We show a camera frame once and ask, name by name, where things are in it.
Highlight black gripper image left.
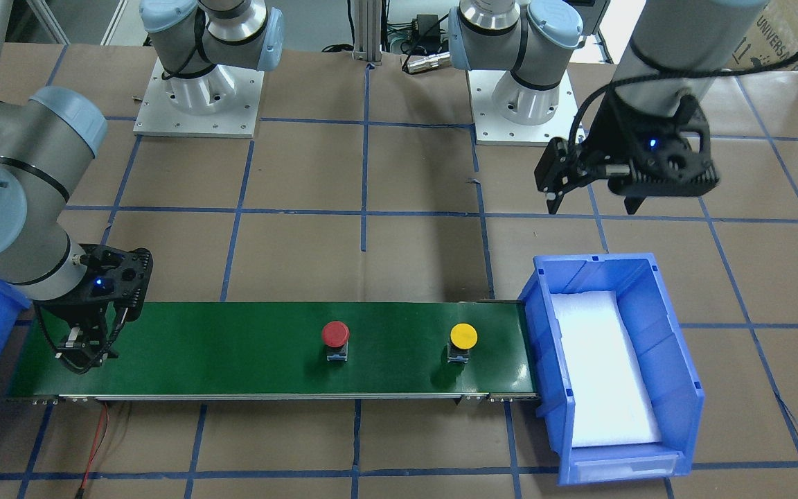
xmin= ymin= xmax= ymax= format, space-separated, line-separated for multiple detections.
xmin=33 ymin=244 xmax=153 ymax=375

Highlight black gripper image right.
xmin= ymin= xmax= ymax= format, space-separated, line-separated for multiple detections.
xmin=534 ymin=91 xmax=721 ymax=216

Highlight yellow push button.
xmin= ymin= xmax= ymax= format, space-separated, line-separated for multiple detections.
xmin=446 ymin=323 xmax=478 ymax=364

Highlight red push button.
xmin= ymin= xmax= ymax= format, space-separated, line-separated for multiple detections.
xmin=321 ymin=320 xmax=351 ymax=361

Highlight green conveyor belt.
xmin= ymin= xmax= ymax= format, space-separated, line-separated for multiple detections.
xmin=6 ymin=301 xmax=538 ymax=401

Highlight silver cylindrical connector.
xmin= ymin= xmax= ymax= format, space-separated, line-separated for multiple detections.
xmin=402 ymin=53 xmax=452 ymax=75

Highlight white foam pad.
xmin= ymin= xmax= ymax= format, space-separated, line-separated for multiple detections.
xmin=551 ymin=291 xmax=662 ymax=448

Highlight black power adapter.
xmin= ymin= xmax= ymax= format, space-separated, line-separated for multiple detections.
xmin=411 ymin=14 xmax=441 ymax=42

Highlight cardboard box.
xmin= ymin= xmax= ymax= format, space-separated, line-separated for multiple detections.
xmin=727 ymin=1 xmax=798 ymax=71

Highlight red and black wires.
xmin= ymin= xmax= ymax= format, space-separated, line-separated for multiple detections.
xmin=80 ymin=403 xmax=130 ymax=491

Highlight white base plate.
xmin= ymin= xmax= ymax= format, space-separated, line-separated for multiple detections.
xmin=468 ymin=70 xmax=578 ymax=146
xmin=133 ymin=61 xmax=266 ymax=139

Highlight aluminium profile post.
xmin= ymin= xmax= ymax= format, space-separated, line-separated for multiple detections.
xmin=349 ymin=1 xmax=386 ymax=66

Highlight black braided cable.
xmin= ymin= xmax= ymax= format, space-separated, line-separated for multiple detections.
xmin=569 ymin=0 xmax=798 ymax=150

